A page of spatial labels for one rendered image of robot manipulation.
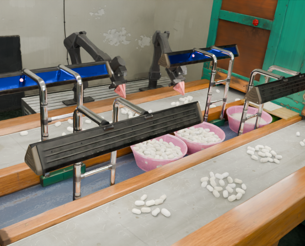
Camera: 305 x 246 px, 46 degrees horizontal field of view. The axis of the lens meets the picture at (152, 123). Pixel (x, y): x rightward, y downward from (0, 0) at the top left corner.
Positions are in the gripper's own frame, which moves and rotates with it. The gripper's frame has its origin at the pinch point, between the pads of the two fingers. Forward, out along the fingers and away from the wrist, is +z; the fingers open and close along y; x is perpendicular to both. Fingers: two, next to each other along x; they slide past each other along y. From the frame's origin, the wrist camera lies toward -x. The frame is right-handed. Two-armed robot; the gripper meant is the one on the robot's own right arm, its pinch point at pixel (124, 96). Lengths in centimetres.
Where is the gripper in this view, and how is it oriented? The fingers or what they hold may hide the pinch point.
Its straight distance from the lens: 207.0
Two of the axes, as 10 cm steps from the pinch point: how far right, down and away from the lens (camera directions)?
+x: -4.9, 4.5, 7.5
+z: 4.4, 8.7, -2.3
